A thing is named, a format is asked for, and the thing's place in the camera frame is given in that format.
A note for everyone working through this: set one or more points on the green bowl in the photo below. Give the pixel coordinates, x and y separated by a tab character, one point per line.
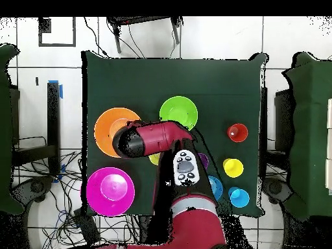
179	110

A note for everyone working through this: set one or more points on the black table frame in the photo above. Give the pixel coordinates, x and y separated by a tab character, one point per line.
53	116

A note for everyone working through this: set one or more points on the blue cup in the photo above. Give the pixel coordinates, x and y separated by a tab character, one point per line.
239	197

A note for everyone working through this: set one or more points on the dark green tablecloth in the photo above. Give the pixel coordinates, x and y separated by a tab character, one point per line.
155	77

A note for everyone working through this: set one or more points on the black floor frame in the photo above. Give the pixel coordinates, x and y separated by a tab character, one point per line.
57	45

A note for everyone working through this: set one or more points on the neighbouring green cloth table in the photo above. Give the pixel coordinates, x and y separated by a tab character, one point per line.
311	129
5	129

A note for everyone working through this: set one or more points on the purple cup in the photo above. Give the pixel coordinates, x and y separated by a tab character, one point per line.
205	159

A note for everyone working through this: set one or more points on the small blue bowl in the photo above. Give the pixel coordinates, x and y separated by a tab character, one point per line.
217	188

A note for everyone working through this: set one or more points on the grey robot pedestal foot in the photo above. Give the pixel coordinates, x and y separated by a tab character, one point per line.
36	186
275	189

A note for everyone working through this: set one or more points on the red cup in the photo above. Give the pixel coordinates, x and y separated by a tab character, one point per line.
238	132

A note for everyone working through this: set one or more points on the pale translucent yellow cup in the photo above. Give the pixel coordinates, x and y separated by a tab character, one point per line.
154	158

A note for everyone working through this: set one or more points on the blue tape strip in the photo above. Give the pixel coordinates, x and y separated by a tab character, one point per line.
61	90

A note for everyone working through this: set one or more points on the black floor box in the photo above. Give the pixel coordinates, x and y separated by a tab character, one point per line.
87	227

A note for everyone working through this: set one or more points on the pink bowl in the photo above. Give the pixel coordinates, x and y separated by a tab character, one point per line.
110	192

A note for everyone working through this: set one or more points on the black stool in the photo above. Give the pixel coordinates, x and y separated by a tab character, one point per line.
140	20

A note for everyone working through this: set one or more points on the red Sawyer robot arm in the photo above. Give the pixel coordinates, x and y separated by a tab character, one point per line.
197	228

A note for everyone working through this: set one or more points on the orange bowl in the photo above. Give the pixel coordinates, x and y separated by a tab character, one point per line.
103	129

